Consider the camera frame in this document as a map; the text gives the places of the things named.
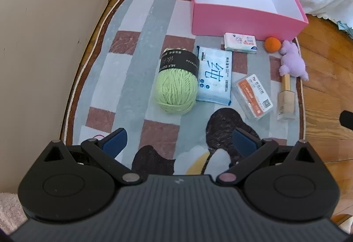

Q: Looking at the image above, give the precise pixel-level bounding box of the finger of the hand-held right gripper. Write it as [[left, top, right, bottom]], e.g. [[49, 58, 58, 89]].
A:
[[340, 110, 353, 130]]

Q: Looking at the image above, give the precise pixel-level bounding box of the pink fuzzy cloth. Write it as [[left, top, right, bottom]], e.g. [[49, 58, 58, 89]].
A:
[[0, 192, 28, 234]]

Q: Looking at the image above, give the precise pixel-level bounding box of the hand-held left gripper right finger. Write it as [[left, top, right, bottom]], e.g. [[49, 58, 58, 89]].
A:
[[216, 128, 317, 187]]

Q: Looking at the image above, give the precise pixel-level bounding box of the green yarn ball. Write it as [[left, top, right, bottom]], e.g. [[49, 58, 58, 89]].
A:
[[152, 47, 199, 115]]

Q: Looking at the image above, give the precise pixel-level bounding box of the purple plush toy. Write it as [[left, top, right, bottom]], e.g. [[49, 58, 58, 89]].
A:
[[278, 40, 309, 82]]

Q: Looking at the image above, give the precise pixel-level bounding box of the orange makeup sponge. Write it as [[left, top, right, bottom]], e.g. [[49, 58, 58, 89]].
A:
[[264, 37, 282, 52]]

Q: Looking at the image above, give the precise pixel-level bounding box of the clear box with orange label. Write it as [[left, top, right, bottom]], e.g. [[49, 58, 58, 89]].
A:
[[235, 74, 274, 122]]

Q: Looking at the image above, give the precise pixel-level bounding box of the small white tissue pack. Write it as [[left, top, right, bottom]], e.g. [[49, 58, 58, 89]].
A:
[[223, 32, 258, 54]]

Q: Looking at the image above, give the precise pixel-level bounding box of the light blue wipes pack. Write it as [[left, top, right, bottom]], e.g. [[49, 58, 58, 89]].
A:
[[195, 46, 233, 106]]

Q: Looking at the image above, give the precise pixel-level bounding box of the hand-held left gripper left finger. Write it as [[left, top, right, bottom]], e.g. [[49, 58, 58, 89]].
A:
[[41, 128, 142, 185]]

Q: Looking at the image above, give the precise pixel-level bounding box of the beige cabinet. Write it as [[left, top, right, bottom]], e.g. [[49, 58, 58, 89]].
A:
[[0, 0, 115, 195]]

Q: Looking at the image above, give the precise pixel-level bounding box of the checkered oval rug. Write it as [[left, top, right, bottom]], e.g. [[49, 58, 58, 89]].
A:
[[60, 0, 306, 176]]

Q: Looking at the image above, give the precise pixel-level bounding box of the foundation bottle with gold cap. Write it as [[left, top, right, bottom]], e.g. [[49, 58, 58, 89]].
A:
[[276, 73, 296, 122]]

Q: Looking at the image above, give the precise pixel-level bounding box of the red thread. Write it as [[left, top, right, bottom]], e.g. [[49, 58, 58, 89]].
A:
[[88, 133, 111, 141]]

